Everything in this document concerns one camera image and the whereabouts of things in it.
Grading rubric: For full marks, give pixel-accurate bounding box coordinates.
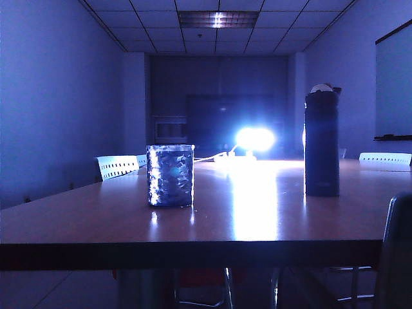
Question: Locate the recessed wall panel box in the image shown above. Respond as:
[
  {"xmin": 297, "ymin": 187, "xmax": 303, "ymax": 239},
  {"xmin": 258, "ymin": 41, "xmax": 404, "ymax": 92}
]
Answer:
[{"xmin": 153, "ymin": 115, "xmax": 188, "ymax": 145}]

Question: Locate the bright desk lamp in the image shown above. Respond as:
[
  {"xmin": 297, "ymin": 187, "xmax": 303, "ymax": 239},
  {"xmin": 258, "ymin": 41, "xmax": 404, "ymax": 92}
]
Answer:
[{"xmin": 234, "ymin": 127, "xmax": 276, "ymax": 153}]

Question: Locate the red chair with chrome legs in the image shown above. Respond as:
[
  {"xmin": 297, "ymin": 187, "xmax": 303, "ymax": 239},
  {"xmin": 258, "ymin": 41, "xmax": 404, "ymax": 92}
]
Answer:
[{"xmin": 175, "ymin": 267, "xmax": 249, "ymax": 308}]

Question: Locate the dark glossy chair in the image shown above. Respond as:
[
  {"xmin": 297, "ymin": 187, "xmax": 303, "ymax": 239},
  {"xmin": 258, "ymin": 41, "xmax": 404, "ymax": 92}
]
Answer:
[{"xmin": 375, "ymin": 192, "xmax": 412, "ymax": 309}]

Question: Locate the wall whiteboard with dark frame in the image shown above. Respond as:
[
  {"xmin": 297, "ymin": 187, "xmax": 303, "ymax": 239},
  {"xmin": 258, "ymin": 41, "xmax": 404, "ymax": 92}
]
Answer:
[{"xmin": 374, "ymin": 24, "xmax": 412, "ymax": 142}]

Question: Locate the white lamp cable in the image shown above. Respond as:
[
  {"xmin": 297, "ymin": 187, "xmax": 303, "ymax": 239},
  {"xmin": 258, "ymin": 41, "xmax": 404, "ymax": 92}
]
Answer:
[{"xmin": 192, "ymin": 144, "xmax": 241, "ymax": 164}]

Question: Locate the metal table leg column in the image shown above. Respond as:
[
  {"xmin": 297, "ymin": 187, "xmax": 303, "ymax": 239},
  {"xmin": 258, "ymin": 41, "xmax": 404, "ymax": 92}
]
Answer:
[{"xmin": 117, "ymin": 268, "xmax": 180, "ymax": 309}]

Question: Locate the black television screen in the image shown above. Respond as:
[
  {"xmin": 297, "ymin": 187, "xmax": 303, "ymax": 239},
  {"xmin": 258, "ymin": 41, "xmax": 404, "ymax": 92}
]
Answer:
[{"xmin": 186, "ymin": 93, "xmax": 284, "ymax": 155}]

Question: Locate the white power strip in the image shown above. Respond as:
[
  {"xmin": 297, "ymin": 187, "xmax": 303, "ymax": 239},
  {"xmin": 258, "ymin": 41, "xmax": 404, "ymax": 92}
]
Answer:
[{"xmin": 214, "ymin": 151, "xmax": 258, "ymax": 163}]

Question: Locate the metal frame chair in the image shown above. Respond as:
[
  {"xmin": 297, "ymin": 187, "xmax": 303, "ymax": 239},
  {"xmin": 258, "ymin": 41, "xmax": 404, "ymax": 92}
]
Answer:
[{"xmin": 323, "ymin": 265, "xmax": 379, "ymax": 303}]

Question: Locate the textured glass cup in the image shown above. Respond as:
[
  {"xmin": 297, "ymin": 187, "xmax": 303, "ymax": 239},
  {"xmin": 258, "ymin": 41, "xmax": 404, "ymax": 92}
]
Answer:
[{"xmin": 145, "ymin": 144, "xmax": 196, "ymax": 209}]

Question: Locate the ceiling light panel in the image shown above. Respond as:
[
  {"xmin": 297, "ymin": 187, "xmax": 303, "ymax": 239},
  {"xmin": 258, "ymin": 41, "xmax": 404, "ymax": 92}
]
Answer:
[{"xmin": 178, "ymin": 11, "xmax": 260, "ymax": 29}]

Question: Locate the black thermos cup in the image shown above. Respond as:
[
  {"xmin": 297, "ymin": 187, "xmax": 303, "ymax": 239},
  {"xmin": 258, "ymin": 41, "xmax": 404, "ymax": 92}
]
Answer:
[{"xmin": 304, "ymin": 82, "xmax": 342, "ymax": 197}]

